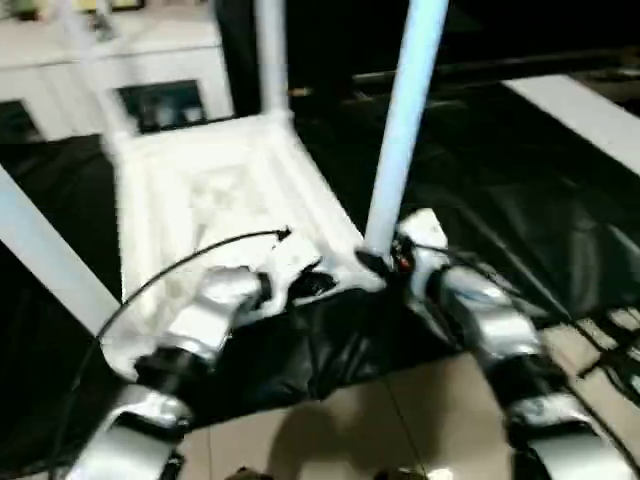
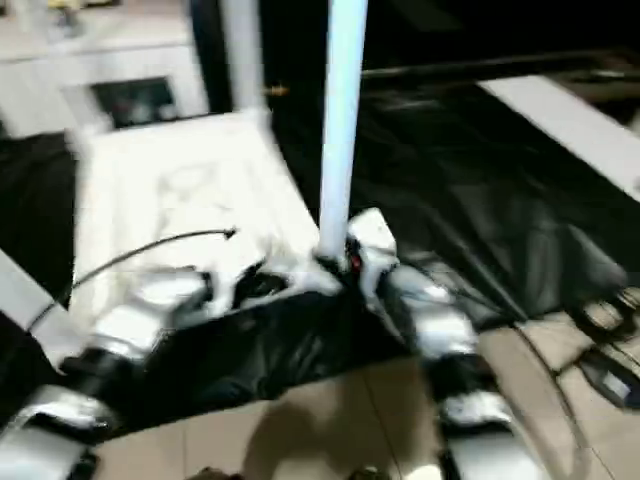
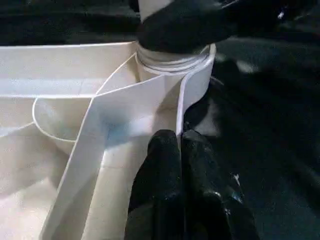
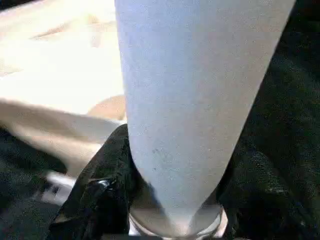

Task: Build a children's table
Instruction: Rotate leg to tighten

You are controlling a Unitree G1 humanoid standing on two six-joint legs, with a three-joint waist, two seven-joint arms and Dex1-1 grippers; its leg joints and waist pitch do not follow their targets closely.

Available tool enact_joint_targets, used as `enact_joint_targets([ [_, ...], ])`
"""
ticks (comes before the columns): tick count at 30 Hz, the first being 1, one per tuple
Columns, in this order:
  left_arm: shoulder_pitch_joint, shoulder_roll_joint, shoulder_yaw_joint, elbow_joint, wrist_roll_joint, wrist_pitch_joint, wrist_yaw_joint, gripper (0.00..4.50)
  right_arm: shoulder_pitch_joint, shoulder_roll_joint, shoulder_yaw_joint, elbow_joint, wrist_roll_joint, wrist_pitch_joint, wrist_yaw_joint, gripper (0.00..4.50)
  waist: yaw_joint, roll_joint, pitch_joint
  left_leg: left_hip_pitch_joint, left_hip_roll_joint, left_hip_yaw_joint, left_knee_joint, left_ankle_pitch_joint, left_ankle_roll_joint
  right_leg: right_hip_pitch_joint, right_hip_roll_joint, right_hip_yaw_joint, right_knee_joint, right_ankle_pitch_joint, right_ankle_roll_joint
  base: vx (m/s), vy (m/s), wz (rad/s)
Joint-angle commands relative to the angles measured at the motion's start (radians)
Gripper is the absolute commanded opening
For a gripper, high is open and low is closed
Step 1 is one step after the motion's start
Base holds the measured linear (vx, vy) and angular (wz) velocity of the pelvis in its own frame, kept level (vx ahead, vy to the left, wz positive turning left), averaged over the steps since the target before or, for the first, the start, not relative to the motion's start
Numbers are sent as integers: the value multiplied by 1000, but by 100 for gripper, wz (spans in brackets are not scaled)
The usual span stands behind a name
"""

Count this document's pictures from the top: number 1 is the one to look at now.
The white plastic table top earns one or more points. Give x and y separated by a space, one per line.
220 190

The white plastic table leg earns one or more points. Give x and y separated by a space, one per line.
50 250
405 110
270 55
90 60

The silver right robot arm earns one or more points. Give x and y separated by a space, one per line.
510 350

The black work mat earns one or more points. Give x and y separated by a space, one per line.
500 200

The silver left leg black foot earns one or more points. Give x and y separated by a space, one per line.
245 474

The silver leg black foot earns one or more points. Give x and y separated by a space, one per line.
400 474
245 474

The silver right leg black foot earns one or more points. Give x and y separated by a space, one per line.
400 474

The toy figures behind cabinet glass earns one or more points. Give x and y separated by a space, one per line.
165 105

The black tv cabinet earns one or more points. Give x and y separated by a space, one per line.
480 35

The white cabinet with glass doors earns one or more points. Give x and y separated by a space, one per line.
140 55

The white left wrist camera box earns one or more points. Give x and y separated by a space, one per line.
290 262

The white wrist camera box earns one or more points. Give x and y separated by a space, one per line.
425 235
290 262

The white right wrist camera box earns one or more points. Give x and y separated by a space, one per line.
425 235

